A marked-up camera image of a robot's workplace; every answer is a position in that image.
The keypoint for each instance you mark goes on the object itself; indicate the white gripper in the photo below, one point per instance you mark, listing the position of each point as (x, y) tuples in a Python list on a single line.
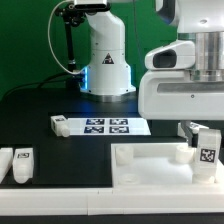
[(172, 95)]

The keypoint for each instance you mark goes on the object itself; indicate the white square table top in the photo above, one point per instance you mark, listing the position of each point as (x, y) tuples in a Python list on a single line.
[(152, 164)]

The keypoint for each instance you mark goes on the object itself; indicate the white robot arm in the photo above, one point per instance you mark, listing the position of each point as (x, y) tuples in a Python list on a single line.
[(199, 21)]

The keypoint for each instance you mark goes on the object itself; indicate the white tag sheet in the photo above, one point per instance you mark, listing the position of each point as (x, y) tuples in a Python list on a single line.
[(108, 126)]

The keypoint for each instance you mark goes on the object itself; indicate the white block left edge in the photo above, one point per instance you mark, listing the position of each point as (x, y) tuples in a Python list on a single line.
[(6, 158)]

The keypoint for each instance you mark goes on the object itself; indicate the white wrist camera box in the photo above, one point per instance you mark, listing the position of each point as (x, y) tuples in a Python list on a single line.
[(178, 55)]

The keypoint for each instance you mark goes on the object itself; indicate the black camera stand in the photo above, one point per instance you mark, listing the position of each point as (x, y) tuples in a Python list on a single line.
[(72, 18)]

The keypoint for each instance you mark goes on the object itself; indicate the white front rail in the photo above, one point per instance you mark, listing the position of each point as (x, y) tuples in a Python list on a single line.
[(122, 201)]

